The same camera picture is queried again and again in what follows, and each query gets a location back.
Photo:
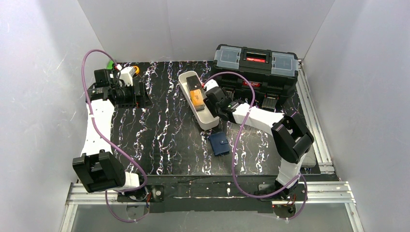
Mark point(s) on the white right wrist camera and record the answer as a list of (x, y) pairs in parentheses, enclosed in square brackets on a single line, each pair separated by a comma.
[(210, 85)]

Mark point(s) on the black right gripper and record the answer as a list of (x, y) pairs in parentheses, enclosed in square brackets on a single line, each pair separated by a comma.
[(207, 100)]

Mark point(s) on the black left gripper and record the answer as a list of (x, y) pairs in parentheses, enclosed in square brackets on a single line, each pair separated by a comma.
[(139, 94)]

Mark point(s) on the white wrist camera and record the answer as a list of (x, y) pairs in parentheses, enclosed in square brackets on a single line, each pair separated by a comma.
[(126, 75), (210, 85)]

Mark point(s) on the green small object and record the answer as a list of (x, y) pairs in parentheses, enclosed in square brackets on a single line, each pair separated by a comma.
[(110, 65)]

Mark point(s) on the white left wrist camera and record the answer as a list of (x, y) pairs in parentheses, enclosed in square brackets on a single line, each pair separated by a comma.
[(126, 75)]

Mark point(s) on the black card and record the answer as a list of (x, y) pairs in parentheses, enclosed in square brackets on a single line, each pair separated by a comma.
[(193, 83)]

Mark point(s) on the yellow tape measure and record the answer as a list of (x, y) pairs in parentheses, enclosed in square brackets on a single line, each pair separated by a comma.
[(136, 70)]

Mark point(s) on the black marbled table mat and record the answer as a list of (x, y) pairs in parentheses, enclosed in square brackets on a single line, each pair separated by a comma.
[(165, 138)]

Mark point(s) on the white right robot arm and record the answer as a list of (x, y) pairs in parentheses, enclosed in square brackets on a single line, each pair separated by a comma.
[(291, 136)]

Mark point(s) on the aluminium frame rail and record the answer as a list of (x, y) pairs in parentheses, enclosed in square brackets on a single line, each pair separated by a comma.
[(211, 203)]

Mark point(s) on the blue leather card holder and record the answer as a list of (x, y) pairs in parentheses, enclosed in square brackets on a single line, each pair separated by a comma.
[(219, 144)]

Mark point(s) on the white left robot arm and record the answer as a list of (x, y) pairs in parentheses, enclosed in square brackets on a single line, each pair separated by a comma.
[(97, 167)]

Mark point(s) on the orange card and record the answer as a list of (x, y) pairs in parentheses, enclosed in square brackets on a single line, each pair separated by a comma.
[(197, 98)]

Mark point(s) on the black plastic toolbox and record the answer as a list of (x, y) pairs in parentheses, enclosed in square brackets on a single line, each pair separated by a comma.
[(272, 75)]

